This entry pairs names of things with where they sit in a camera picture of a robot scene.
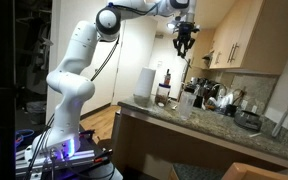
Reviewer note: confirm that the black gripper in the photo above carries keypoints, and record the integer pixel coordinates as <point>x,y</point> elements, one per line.
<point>184,39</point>

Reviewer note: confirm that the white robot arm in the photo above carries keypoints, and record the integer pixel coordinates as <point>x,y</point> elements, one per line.
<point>66,79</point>

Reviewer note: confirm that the dark sauce bottle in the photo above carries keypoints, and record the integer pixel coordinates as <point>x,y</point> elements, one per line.
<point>167,78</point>

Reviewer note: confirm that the clear plastic bottle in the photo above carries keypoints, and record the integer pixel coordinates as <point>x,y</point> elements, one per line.
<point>186,104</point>

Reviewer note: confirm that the clear jar purple lid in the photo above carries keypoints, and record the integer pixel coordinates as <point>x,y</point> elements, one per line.
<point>162,94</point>

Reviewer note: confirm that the kitchen faucet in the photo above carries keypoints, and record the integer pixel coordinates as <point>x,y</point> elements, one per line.
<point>218,91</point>

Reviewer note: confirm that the white paper towel roll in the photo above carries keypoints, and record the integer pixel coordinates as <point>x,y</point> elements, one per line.
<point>143,88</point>

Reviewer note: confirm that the upper wooden cabinets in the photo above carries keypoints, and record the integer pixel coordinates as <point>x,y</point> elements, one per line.
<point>251,38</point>

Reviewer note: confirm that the black round pot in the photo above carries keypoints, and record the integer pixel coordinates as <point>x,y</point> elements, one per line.
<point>248,120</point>

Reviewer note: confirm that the wooden chair grey cushion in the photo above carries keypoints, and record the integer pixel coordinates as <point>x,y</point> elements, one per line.
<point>237,171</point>

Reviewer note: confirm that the black metal stand pole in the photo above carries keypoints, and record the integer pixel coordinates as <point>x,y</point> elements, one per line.
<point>7,90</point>

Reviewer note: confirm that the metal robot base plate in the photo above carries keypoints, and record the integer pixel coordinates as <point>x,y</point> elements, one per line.
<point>32,162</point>

